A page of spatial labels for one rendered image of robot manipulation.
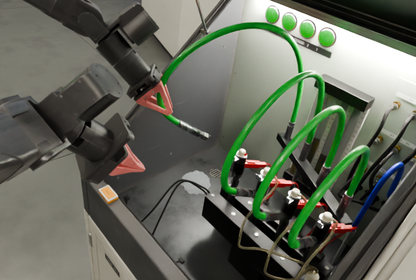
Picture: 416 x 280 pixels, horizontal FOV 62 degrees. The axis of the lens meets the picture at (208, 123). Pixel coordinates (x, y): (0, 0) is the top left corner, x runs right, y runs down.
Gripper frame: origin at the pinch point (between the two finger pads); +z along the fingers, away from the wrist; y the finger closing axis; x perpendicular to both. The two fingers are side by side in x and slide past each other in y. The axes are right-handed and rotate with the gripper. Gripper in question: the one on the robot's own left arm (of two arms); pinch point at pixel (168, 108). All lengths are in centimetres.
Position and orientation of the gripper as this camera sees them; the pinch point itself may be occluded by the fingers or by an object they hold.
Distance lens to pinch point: 78.1
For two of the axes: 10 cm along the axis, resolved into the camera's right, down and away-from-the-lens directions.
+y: -0.7, -4.0, 9.1
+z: 6.0, 7.1, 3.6
